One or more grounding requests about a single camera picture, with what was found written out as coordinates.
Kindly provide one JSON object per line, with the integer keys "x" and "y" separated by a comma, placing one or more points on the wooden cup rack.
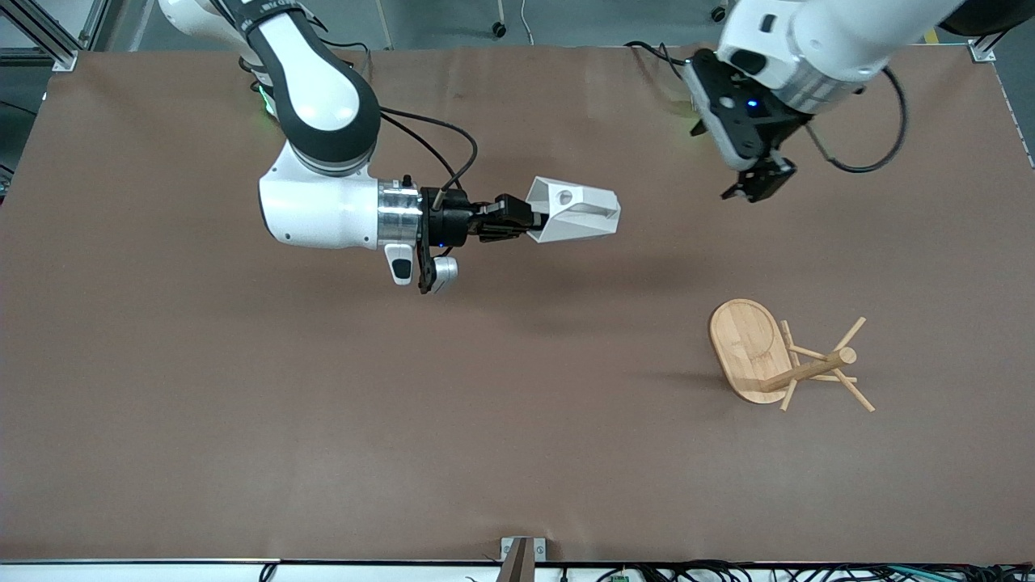
{"x": 748, "y": 347}

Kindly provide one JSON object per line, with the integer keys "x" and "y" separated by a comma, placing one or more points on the white faceted plastic cup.
{"x": 582, "y": 212}

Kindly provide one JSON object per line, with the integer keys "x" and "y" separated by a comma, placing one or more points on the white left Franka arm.
{"x": 825, "y": 40}

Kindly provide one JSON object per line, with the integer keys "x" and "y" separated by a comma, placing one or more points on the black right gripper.
{"x": 453, "y": 224}

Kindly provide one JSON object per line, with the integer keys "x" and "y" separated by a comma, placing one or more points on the metal table edge bracket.
{"x": 523, "y": 551}

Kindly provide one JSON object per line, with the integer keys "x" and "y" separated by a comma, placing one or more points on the metal table corner bracket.
{"x": 982, "y": 50}

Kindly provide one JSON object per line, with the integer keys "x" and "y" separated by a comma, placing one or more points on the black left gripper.
{"x": 761, "y": 179}

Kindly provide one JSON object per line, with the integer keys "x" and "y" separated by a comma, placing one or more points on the aluminium frame profile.
{"x": 48, "y": 40}

